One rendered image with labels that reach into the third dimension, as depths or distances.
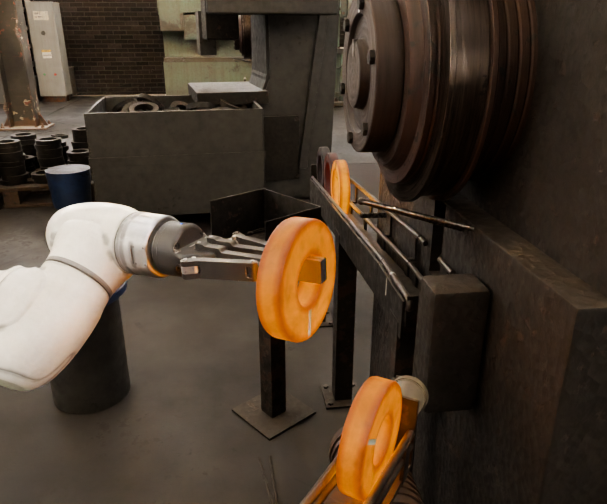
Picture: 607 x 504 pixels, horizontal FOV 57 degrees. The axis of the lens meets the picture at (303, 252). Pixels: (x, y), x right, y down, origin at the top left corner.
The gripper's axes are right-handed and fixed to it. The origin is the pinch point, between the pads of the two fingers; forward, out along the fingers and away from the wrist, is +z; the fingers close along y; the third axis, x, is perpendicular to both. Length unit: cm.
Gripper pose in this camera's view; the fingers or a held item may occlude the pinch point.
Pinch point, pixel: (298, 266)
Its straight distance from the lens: 69.4
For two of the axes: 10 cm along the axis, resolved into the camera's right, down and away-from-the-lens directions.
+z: 8.9, 1.2, -4.5
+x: -0.5, -9.4, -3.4
